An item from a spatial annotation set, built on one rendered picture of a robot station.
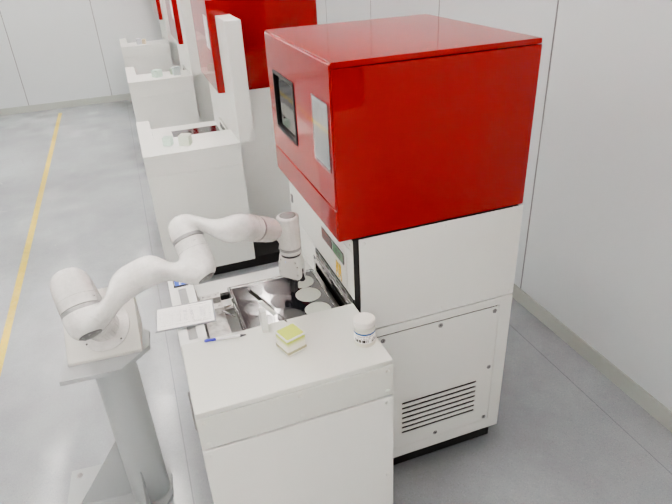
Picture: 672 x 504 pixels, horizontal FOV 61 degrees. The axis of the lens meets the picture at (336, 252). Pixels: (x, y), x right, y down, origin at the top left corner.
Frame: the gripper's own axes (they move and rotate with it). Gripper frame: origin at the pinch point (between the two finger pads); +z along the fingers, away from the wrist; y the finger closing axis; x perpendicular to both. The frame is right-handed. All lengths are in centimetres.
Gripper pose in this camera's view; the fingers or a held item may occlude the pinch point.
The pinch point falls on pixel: (294, 286)
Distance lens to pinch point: 229.7
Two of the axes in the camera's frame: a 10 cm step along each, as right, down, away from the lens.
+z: 0.4, 8.7, 4.9
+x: 4.8, -4.4, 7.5
